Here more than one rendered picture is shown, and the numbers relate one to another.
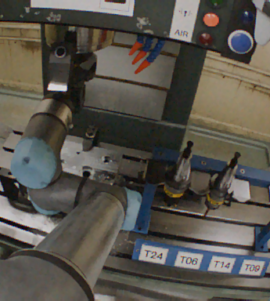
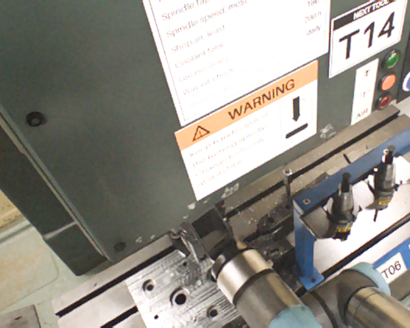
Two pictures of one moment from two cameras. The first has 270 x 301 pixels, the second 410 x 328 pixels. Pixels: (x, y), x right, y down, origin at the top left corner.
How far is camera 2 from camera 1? 0.38 m
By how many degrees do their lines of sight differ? 19
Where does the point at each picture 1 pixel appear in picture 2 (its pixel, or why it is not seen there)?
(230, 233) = (393, 207)
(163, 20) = (344, 115)
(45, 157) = (310, 318)
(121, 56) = not seen: hidden behind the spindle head
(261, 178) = (409, 141)
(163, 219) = (320, 250)
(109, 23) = (294, 154)
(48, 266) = not seen: outside the picture
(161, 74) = not seen: hidden behind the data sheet
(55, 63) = (198, 218)
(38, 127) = (269, 298)
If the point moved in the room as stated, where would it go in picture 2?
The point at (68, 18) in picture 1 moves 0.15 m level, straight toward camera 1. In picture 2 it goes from (248, 180) to (372, 247)
